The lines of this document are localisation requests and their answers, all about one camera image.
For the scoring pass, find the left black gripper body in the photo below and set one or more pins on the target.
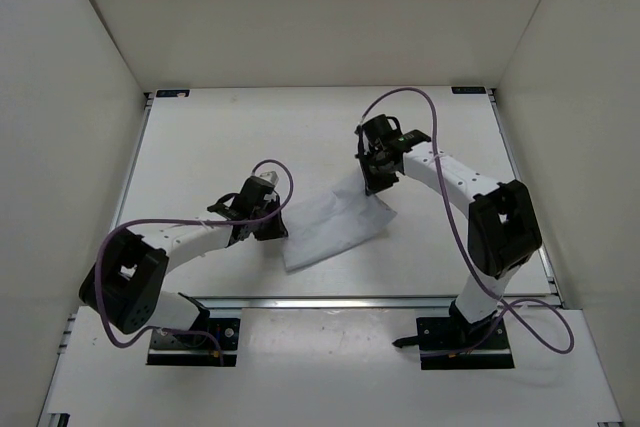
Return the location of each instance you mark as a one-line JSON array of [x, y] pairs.
[[272, 203]]

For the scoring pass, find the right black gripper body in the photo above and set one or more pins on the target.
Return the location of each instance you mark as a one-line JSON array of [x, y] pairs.
[[371, 157]]

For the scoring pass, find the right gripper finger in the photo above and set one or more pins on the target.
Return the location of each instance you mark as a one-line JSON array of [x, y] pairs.
[[383, 181], [368, 177]]

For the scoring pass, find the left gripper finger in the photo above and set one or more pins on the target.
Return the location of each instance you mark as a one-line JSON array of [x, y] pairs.
[[277, 227], [262, 232]]

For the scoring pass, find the white skirt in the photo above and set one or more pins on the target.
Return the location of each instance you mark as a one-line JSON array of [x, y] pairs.
[[332, 222]]

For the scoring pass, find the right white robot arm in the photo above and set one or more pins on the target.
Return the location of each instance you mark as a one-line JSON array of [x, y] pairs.
[[502, 228]]

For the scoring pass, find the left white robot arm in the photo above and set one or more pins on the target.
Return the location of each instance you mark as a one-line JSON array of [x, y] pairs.
[[134, 265]]

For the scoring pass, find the right blue label sticker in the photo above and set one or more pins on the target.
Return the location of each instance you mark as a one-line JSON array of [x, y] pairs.
[[468, 90]]

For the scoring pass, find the blue label sticker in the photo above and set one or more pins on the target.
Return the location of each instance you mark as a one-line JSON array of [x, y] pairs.
[[172, 93], [468, 90]]

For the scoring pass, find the left blue label sticker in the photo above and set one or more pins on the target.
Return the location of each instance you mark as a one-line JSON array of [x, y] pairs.
[[172, 93]]

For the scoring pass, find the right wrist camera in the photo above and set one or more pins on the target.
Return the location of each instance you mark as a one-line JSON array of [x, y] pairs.
[[360, 132]]

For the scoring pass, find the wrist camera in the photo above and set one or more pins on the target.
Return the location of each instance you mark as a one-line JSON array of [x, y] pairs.
[[360, 132], [269, 178]]

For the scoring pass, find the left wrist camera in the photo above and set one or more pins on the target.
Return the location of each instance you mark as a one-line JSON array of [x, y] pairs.
[[269, 178]]

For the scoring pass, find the aluminium rail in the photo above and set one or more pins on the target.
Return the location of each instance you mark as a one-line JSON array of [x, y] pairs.
[[329, 303]]

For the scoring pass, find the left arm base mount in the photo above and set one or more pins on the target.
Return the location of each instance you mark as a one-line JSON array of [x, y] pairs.
[[197, 351]]

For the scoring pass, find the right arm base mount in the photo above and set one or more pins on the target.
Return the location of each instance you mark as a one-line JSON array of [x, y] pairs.
[[443, 346]]

